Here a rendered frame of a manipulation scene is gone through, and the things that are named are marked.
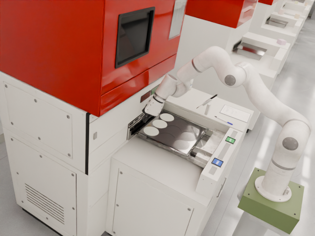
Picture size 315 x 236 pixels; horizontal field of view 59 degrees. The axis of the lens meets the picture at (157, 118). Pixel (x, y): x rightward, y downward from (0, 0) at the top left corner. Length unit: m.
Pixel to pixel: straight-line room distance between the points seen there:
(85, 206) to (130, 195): 0.28
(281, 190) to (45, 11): 1.40
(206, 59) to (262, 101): 0.34
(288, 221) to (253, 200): 0.18
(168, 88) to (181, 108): 0.43
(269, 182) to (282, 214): 0.16
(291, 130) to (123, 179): 0.98
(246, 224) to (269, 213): 0.25
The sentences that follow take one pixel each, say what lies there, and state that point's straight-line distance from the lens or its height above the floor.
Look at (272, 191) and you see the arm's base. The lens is 1.62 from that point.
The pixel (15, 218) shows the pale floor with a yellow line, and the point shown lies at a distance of 2.53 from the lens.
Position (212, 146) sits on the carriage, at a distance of 1.86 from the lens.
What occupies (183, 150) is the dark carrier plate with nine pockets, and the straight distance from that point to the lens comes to 1.73.
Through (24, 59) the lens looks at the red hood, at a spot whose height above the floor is 1.36.
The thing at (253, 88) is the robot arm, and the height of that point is 1.43.
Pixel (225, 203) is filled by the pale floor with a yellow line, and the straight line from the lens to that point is 2.79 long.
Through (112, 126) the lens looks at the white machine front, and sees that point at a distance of 1.57.
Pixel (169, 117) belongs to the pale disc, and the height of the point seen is 0.90.
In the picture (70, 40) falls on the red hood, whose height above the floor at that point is 1.54.
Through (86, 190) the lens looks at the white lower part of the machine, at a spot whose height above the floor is 0.69.
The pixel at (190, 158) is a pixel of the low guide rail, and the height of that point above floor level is 0.84.
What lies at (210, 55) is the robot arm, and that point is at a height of 1.51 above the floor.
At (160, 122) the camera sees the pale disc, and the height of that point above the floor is 0.90.
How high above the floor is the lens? 1.97
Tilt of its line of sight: 33 degrees down
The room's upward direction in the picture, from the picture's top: 10 degrees clockwise
